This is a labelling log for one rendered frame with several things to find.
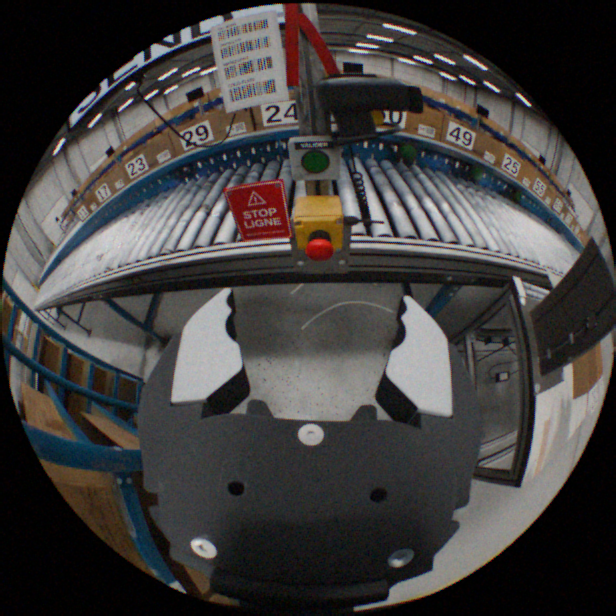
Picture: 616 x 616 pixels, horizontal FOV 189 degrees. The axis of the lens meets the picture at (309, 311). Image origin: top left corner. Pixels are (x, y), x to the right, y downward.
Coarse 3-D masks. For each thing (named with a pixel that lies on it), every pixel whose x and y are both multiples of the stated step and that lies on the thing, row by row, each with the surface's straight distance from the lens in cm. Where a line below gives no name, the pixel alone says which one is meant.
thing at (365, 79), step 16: (320, 80) 26; (336, 80) 25; (352, 80) 25; (368, 80) 26; (384, 80) 26; (400, 80) 27; (320, 96) 25; (336, 96) 25; (352, 96) 25; (368, 96) 25; (384, 96) 26; (400, 96) 26; (416, 96) 27; (336, 112) 27; (352, 112) 27; (368, 112) 27; (416, 112) 27; (352, 128) 27; (368, 128) 27; (336, 144) 27
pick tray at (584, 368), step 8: (592, 352) 120; (576, 360) 94; (584, 360) 92; (592, 360) 120; (576, 368) 94; (584, 368) 92; (592, 368) 120; (576, 376) 94; (584, 376) 92; (592, 376) 120; (576, 384) 94; (584, 384) 93; (592, 384) 119; (576, 392) 94; (584, 392) 93
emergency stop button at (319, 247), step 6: (318, 240) 29; (324, 240) 29; (312, 246) 29; (318, 246) 29; (324, 246) 29; (330, 246) 29; (306, 252) 30; (312, 252) 30; (318, 252) 29; (324, 252) 29; (330, 252) 30; (312, 258) 30; (318, 258) 30; (324, 258) 30
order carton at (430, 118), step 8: (408, 112) 98; (424, 112) 101; (432, 112) 103; (408, 120) 99; (416, 120) 100; (424, 120) 102; (432, 120) 103; (440, 120) 105; (384, 128) 96; (392, 128) 97; (408, 128) 100; (416, 128) 101; (440, 128) 106; (424, 136) 103
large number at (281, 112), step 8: (264, 104) 93; (272, 104) 92; (280, 104) 92; (288, 104) 91; (264, 112) 93; (272, 112) 92; (280, 112) 92; (288, 112) 92; (296, 112) 92; (264, 120) 94; (272, 120) 93; (280, 120) 93; (288, 120) 92; (296, 120) 92
